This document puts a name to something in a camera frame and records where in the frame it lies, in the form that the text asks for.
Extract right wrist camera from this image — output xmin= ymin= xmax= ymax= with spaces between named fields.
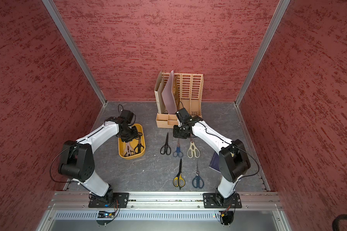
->
xmin=175 ymin=108 xmax=192 ymax=125

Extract aluminium right corner post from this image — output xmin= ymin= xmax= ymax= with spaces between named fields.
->
xmin=235 ymin=0 xmax=290 ymax=108

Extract pink handled scissors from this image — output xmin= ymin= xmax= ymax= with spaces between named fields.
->
xmin=123 ymin=142 xmax=135 ymax=157

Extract yellow black handled scissors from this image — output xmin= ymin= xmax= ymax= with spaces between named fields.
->
xmin=173 ymin=159 xmax=186 ymax=190

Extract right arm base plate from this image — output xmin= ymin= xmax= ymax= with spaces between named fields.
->
xmin=203 ymin=193 xmax=242 ymax=209

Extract aluminium left corner post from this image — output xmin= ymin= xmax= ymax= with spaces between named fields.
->
xmin=42 ymin=0 xmax=108 ymax=106

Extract blue handled small scissors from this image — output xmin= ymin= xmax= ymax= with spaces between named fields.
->
xmin=173 ymin=138 xmax=183 ymax=158

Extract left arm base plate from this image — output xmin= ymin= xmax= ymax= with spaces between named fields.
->
xmin=88 ymin=192 xmax=130 ymax=209

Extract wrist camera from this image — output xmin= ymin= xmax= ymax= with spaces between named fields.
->
xmin=175 ymin=108 xmax=192 ymax=125
xmin=119 ymin=109 xmax=136 ymax=126

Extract black cable bottom right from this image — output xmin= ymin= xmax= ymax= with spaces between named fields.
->
xmin=332 ymin=214 xmax=347 ymax=231

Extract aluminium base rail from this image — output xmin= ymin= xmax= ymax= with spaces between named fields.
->
xmin=38 ymin=191 xmax=291 ymax=231

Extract cream handled kitchen scissors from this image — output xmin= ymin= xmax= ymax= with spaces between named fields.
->
xmin=187 ymin=138 xmax=200 ymax=158

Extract lilac folder in organizer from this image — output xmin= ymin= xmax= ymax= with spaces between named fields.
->
xmin=162 ymin=70 xmax=176 ymax=114

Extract aluminium corner post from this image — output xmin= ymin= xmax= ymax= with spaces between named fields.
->
xmin=235 ymin=0 xmax=290 ymax=108
xmin=42 ymin=0 xmax=108 ymax=106

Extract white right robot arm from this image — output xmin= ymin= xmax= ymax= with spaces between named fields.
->
xmin=173 ymin=119 xmax=251 ymax=199

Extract dark blue book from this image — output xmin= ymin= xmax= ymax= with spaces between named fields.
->
xmin=209 ymin=152 xmax=220 ymax=173

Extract beige plastic file organizer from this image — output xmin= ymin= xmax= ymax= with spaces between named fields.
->
xmin=154 ymin=71 xmax=204 ymax=129

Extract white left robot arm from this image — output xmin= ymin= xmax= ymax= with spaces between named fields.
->
xmin=58 ymin=117 xmax=138 ymax=199

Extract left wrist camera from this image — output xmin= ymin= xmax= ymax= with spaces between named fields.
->
xmin=119 ymin=109 xmax=136 ymax=126

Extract dark blue handled scissors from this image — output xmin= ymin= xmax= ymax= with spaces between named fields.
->
xmin=192 ymin=162 xmax=204 ymax=189

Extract yellow plastic storage tray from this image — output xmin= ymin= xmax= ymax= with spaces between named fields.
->
xmin=118 ymin=123 xmax=147 ymax=160

